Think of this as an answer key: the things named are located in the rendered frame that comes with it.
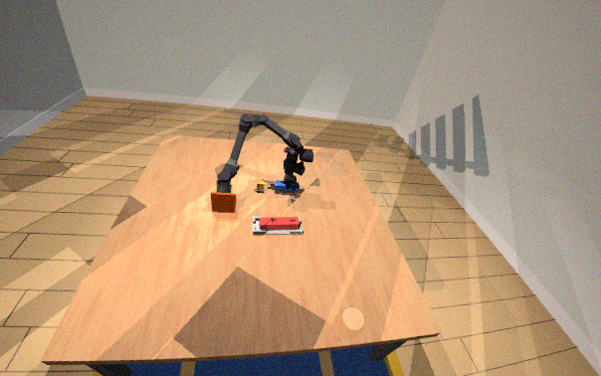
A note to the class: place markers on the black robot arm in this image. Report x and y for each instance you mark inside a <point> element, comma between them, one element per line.
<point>293,150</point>

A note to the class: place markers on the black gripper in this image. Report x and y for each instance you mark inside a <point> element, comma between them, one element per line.
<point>289,178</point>

